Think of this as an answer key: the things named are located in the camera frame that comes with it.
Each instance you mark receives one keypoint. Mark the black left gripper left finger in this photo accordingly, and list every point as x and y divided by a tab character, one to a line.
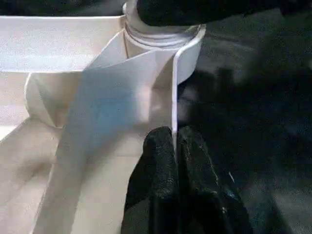
153	185

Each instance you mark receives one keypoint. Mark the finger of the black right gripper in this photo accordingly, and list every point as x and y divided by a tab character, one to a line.
182	12

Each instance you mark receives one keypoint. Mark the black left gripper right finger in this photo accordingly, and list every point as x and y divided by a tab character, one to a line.
207	195

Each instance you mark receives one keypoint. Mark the white plastic table leg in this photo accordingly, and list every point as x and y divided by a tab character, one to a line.
158	36

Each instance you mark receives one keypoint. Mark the white plastic table top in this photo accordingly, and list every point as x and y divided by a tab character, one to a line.
73	109

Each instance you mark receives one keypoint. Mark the black plastic mat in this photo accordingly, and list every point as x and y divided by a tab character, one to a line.
268	122

